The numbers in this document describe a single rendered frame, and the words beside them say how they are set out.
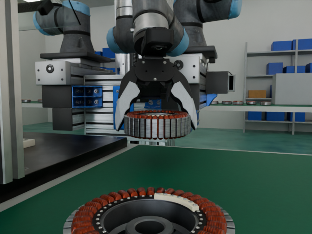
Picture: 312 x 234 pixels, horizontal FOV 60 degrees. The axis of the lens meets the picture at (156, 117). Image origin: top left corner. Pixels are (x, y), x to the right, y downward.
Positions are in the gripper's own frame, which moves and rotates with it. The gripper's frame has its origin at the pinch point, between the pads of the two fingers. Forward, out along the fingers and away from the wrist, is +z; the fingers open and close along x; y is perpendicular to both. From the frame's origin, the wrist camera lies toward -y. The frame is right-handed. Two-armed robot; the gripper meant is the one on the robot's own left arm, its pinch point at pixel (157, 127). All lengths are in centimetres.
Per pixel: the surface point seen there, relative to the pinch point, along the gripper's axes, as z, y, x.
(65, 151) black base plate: 2.9, 3.1, 15.5
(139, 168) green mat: 6.9, 0.0, 3.2
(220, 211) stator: 15.8, -23.1, -1.3
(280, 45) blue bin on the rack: -347, 391, -317
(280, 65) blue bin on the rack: -310, 411, -319
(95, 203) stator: 14.6, -21.1, 7.2
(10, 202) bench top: 12.7, -9.7, 17.8
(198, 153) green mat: 2.1, 8.6, -8.8
